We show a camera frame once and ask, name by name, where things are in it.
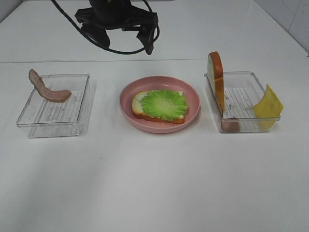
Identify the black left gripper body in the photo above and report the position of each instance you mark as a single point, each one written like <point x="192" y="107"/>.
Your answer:
<point x="117" y="14"/>

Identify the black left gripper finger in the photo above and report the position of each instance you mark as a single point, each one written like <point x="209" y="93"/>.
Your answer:
<point x="146" y="37"/>
<point x="96" y="34"/>

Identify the bacon strip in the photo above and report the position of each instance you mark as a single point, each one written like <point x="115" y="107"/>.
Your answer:
<point x="230" y="125"/>
<point x="51" y="95"/>

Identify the bread slice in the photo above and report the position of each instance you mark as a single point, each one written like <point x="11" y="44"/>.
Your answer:
<point x="138" y="111"/>
<point x="216" y="78"/>

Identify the green lettuce leaf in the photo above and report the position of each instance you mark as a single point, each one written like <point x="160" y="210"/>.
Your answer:
<point x="165" y="104"/>

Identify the pink round plate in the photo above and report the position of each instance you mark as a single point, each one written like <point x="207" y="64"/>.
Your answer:
<point x="156" y="83"/>

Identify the clear left plastic tray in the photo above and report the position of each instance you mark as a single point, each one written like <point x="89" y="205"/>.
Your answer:
<point x="41" y="118"/>

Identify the clear plastic tray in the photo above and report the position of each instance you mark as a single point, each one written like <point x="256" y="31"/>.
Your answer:
<point x="41" y="118"/>
<point x="242" y="91"/>

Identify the clear right plastic tray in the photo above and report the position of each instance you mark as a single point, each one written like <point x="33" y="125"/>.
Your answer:
<point x="242" y="91"/>

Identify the yellow cheese slice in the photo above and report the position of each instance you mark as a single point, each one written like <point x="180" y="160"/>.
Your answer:
<point x="268" y="109"/>

